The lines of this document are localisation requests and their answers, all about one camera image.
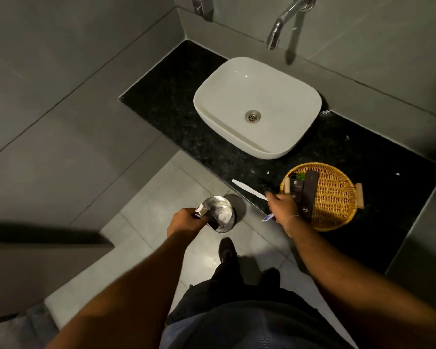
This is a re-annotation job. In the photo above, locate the person's left hand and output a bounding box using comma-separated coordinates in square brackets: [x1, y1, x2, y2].
[167, 208, 210, 239]

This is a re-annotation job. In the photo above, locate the person's right hand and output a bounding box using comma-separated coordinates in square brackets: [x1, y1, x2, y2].
[265, 192, 301, 238]

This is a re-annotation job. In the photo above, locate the person's right forearm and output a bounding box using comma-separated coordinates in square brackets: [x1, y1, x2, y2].
[285, 215, 436, 349]

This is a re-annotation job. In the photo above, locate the person's left forearm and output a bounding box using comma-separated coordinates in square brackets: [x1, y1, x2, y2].
[45, 229, 193, 349]

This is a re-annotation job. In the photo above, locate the steel trash bin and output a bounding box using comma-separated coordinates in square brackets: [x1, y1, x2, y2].
[200, 196, 236, 234]

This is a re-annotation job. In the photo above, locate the short dark brown packet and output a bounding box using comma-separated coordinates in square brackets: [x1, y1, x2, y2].
[290, 173, 305, 206]

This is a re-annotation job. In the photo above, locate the long dark brown packet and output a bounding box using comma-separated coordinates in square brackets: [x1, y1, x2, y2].
[300, 170, 319, 223]

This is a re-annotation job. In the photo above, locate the black left shoe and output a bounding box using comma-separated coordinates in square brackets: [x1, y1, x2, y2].
[218, 237, 238, 266]

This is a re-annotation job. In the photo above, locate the black shoe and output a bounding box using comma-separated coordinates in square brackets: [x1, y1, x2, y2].
[259, 267, 281, 288]
[218, 237, 238, 266]

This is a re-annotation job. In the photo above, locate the round wicker basket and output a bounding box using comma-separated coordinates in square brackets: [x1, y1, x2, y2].
[280, 163, 365, 232]

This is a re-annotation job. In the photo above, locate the black right shoe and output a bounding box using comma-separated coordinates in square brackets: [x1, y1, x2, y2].
[259, 267, 281, 288]

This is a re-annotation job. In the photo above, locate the person's dark clothing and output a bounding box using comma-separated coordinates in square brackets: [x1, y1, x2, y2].
[159, 256, 357, 349]

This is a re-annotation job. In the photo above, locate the white ceramic wash basin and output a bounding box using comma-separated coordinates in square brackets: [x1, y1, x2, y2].
[193, 57, 322, 160]

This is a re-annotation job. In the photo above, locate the grey door panel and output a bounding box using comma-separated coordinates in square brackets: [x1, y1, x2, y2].
[0, 222, 115, 324]

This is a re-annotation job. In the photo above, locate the blue grey cloth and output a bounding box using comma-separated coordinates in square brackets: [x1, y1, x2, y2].
[0, 302, 60, 349]

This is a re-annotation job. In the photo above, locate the chrome wall faucet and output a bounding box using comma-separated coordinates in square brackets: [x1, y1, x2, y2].
[266, 0, 317, 50]

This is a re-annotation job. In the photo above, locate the chrome wall fixture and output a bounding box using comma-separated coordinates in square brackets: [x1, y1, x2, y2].
[192, 0, 214, 17]

